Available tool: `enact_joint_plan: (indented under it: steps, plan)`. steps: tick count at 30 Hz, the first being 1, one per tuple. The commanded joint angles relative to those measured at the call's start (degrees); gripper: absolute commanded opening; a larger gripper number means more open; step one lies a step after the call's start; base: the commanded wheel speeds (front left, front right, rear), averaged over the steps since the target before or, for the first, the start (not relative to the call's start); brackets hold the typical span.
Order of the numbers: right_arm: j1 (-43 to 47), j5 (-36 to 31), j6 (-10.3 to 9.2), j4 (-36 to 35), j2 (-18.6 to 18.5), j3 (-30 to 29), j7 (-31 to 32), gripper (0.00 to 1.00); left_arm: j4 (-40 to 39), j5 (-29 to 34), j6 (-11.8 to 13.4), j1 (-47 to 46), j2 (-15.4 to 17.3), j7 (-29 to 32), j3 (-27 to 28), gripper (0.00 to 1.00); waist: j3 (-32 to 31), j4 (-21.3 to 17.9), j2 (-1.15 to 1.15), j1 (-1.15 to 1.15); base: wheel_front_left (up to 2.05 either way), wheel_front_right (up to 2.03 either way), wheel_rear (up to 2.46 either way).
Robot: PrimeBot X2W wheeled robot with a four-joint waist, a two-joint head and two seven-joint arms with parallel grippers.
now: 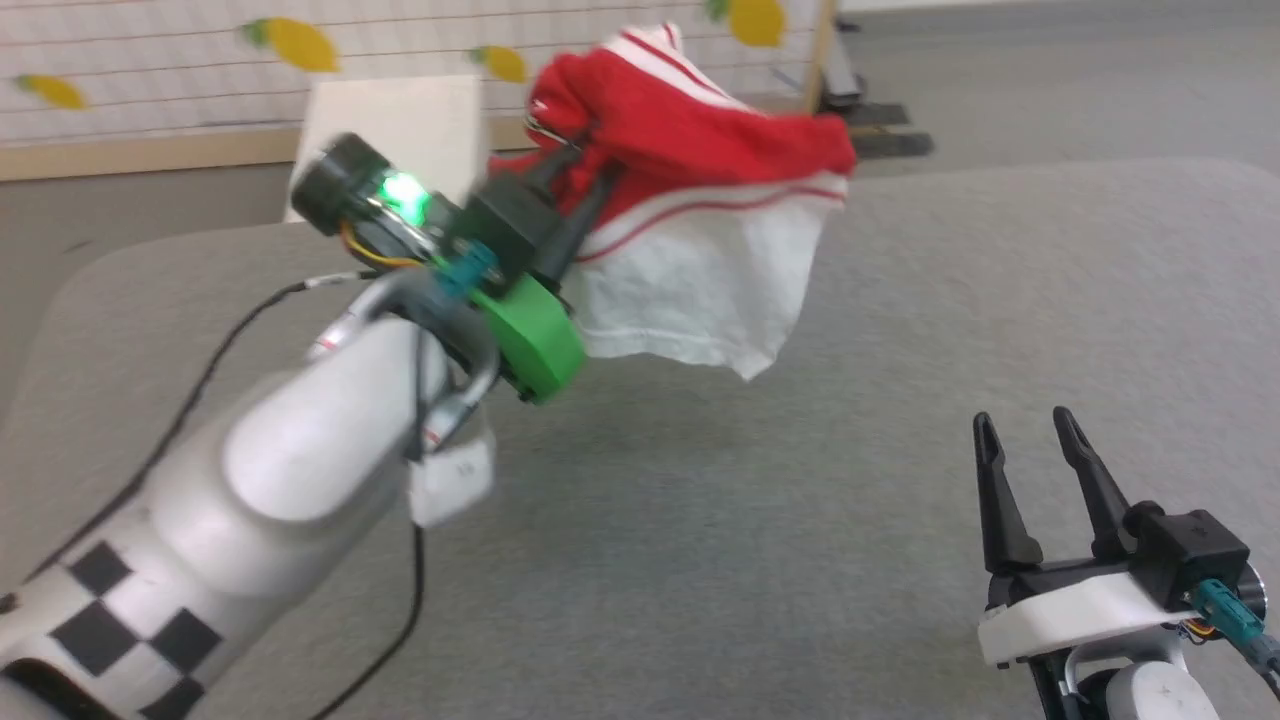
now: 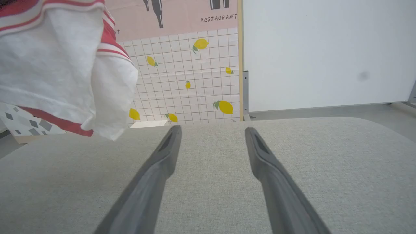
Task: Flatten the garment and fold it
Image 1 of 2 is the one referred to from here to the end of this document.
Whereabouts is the left camera teal connector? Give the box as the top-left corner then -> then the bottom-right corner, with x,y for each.
435,245 -> 503,301

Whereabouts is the white box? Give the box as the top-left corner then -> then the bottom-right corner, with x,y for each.
285,75 -> 483,223

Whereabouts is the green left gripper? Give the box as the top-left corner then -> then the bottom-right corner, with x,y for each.
470,142 -> 623,406

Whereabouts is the lemon print grid sheet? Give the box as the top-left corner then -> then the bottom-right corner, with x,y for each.
0,0 -> 831,141

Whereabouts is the camera teal connector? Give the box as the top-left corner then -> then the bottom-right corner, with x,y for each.
435,245 -> 503,301
1190,578 -> 1280,701

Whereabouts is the red and white jersey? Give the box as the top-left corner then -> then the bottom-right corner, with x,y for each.
488,22 -> 859,383

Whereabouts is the black floor mat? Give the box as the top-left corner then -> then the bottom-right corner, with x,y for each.
848,100 -> 936,161

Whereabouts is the white cable label tag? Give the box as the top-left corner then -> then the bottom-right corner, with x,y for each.
408,432 -> 497,529

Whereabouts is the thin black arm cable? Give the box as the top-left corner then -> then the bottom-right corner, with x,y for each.
20,278 -> 361,601
310,520 -> 426,720

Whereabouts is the grey metal stand foot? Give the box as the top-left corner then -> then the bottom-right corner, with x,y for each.
820,40 -> 867,111

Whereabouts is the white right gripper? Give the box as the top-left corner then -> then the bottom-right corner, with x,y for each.
973,406 -> 1201,669

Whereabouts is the right camera teal connector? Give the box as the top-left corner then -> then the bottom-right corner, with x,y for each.
1190,578 -> 1280,701

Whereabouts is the lemon-print grid screen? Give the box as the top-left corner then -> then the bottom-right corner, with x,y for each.
0,0 -> 839,183

